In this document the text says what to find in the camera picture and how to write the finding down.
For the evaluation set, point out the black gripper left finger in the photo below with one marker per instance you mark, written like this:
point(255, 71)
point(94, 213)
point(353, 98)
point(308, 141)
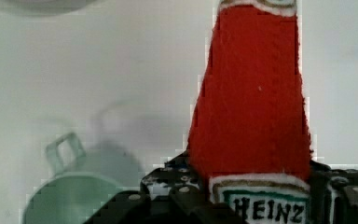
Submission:
point(172, 194)

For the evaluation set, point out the red plush ketchup bottle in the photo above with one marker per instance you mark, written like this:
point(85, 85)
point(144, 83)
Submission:
point(249, 139)

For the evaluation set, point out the green plastic cup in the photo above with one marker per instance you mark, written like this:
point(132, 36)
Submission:
point(82, 181)

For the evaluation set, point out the grey round plate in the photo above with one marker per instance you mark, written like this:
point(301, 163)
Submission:
point(42, 8)

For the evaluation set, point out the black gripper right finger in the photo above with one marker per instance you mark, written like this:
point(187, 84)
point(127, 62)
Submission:
point(333, 195)

